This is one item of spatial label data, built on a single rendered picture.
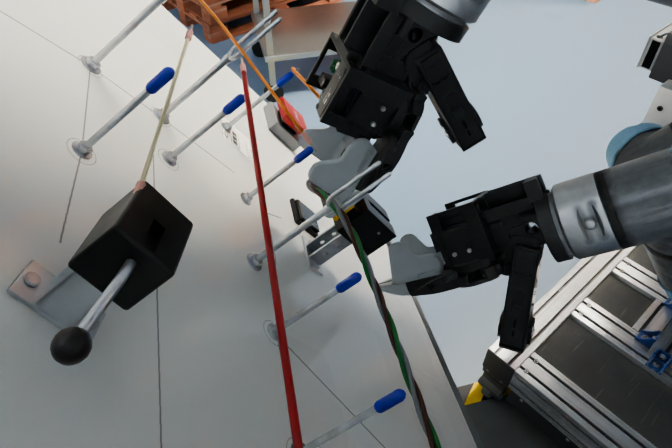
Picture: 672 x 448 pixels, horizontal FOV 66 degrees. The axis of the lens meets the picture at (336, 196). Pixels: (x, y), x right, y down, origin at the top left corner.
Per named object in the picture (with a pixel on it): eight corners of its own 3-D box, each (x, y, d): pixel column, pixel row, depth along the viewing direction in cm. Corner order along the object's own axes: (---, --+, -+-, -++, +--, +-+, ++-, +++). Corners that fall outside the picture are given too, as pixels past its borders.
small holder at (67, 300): (-76, 388, 19) (53, 284, 17) (39, 249, 27) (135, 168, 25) (32, 451, 21) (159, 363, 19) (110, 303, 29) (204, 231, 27)
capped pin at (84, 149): (90, 147, 36) (179, 68, 33) (92, 163, 35) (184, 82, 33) (70, 138, 34) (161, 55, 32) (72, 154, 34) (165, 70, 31)
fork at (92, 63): (82, 52, 42) (207, -69, 39) (101, 67, 44) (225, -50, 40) (78, 63, 41) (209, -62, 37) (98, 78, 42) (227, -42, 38)
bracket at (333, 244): (322, 276, 56) (359, 251, 55) (308, 266, 55) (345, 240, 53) (314, 246, 60) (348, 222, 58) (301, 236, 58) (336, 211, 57)
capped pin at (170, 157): (165, 149, 44) (240, 86, 42) (177, 163, 45) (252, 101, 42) (159, 155, 43) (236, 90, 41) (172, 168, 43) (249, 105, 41)
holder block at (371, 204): (366, 257, 56) (397, 236, 55) (336, 231, 52) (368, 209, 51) (357, 230, 59) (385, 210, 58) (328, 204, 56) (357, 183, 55)
